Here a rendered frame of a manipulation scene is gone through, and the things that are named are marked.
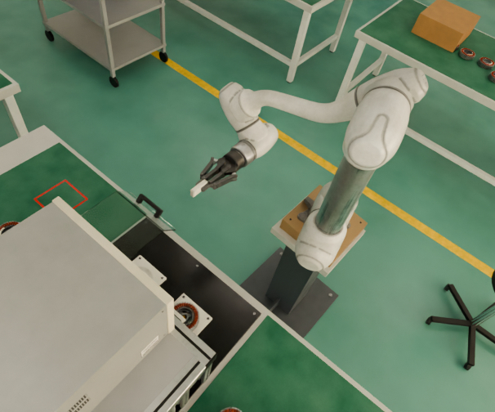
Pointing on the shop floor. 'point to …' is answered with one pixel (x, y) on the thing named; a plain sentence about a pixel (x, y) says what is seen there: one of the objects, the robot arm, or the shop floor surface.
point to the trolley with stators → (109, 30)
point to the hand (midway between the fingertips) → (198, 188)
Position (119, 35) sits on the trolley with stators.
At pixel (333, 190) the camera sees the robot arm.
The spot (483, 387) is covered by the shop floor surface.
